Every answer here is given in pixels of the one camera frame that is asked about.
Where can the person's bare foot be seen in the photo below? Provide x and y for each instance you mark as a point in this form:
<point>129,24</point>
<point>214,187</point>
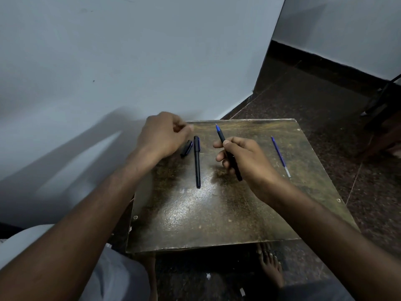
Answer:
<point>272,266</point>

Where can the person's right hand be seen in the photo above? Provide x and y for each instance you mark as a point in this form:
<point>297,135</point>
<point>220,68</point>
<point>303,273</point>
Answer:
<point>253,166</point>

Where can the black pen with blue tip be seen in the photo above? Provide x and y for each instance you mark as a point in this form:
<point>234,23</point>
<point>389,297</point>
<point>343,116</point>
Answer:
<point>220,133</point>

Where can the person's right thumb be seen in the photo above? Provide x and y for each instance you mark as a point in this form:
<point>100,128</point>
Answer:
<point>219,145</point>

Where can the person's right middle finger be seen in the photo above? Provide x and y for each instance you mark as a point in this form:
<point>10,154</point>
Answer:
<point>221,155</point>

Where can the person's left forearm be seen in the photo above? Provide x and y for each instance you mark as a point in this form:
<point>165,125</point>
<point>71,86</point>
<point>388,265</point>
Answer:
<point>81,222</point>

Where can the person's right forearm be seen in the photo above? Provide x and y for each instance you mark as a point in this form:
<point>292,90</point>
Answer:
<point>329,241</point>

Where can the small brown wooden table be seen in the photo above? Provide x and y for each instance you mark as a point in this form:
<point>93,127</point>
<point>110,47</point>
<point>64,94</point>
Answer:
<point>203,213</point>

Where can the blue pen refill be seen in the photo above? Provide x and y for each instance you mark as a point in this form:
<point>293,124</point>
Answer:
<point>280,156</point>

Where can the capped black pen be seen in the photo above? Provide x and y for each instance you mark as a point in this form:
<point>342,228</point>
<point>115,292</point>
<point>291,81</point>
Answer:
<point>197,162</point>

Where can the person's left fingers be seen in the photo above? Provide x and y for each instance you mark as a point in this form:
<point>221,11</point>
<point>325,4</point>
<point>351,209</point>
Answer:
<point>183,126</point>

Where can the person's left hand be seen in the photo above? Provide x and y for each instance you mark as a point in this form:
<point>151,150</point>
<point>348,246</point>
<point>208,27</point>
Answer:
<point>159,134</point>

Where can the white shorts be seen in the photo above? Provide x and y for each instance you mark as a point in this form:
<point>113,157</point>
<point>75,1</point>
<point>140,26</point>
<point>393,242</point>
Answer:
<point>122,275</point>

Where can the person's right little finger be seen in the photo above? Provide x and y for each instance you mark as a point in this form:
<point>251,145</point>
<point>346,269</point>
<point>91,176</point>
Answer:
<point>233,171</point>

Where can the dark wooden furniture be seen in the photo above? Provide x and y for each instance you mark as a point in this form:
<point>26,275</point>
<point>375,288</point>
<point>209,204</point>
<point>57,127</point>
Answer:
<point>383,122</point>

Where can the black pen cap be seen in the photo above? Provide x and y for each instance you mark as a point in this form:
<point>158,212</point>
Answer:
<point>186,148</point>

